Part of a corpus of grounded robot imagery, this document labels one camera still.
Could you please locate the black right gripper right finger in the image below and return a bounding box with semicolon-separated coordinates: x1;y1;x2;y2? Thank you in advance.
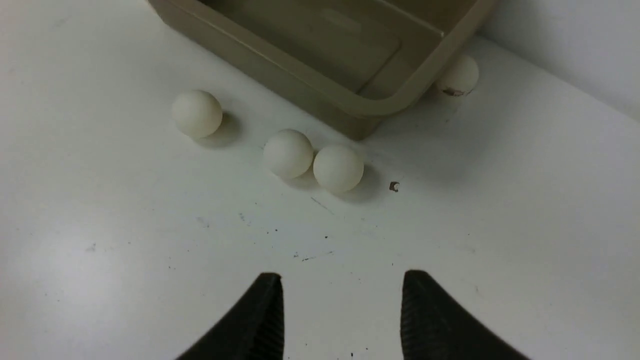
400;269;527;360

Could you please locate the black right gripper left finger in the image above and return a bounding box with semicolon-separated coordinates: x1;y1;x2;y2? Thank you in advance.
178;272;285;360

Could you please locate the white ping-pong ball black mark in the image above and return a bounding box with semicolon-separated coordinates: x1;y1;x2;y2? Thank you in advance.
263;129;314;179

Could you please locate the white ball brown print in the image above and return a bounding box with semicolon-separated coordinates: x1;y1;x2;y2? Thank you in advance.
435;54;480;98

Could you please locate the taupe plastic storage bin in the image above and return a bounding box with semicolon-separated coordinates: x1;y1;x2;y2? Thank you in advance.
150;0;497;141

